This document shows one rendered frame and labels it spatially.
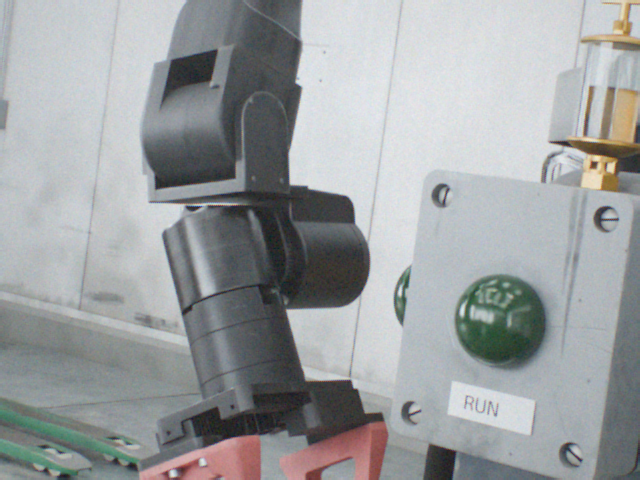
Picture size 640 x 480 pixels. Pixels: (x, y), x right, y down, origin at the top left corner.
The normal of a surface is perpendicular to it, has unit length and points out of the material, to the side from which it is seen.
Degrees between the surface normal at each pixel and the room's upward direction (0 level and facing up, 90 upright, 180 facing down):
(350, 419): 61
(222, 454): 107
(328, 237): 49
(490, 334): 102
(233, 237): 65
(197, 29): 74
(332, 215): 78
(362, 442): 85
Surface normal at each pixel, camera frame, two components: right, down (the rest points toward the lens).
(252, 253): 0.57, -0.37
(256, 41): 0.70, -0.08
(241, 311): 0.18, -0.32
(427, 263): -0.58, -0.04
